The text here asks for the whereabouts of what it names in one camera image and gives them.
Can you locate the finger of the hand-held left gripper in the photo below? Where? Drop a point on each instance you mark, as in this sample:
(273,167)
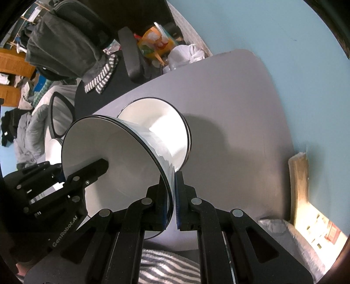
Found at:
(35,180)
(90,172)

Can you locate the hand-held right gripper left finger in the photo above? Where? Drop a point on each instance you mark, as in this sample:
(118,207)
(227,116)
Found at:
(164,203)

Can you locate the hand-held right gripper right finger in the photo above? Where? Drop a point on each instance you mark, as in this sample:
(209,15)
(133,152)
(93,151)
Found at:
(179,203)

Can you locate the white bowl black rim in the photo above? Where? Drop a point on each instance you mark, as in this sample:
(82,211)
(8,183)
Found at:
(147,144)
(114,163)

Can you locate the white plate black rim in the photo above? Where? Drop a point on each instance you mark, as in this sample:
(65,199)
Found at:
(190,142)
(169,136)

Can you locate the grey duvet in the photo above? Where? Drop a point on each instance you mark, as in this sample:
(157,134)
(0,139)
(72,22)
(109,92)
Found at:
(30,131)

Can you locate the black clothes pile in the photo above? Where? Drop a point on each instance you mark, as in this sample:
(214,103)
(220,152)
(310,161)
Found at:
(8,128)

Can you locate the grey white striped cloth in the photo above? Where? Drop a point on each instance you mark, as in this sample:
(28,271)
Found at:
(169,267)

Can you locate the green patterned cloth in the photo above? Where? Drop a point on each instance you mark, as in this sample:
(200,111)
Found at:
(41,94)

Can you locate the black office chair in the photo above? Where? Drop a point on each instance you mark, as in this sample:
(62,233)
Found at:
(120,82)

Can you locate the wooden shelf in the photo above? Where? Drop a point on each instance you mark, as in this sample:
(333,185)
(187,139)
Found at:
(16,65)

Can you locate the cardboard sheet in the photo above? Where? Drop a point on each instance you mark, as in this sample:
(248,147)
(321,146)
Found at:
(299,185)

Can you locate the dark grey garment striped cuffs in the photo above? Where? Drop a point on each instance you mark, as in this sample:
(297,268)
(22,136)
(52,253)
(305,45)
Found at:
(60,46)

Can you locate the orange green plastic bag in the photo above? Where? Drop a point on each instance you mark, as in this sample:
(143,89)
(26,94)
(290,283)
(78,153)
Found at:
(153,41)

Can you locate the white knotted plastic bag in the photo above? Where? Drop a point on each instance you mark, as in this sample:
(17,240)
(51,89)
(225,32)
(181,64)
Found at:
(183,57)

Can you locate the small red box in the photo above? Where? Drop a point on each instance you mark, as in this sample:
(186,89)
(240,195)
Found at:
(333,231)

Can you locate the white quilted cover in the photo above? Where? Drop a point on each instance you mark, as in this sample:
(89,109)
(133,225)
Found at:
(188,27)

